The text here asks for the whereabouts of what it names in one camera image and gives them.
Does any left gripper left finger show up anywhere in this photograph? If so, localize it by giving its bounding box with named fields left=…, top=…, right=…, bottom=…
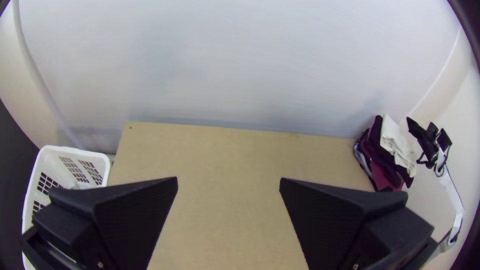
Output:
left=31, top=176, right=179, bottom=270

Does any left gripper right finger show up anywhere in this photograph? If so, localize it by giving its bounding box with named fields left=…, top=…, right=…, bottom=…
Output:
left=279, top=177, right=437, bottom=270

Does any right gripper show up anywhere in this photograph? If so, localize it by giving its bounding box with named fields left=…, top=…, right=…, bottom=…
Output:
left=406, top=116, right=454, bottom=170

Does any white t-shirt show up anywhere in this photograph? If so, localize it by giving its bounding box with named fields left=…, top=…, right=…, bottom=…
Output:
left=379, top=113, right=418, bottom=178

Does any pile of folded clothes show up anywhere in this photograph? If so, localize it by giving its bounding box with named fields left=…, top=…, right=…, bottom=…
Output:
left=352, top=114, right=416, bottom=193

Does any white laundry basket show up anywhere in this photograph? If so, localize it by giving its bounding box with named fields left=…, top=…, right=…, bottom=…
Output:
left=21, top=145, right=112, bottom=270

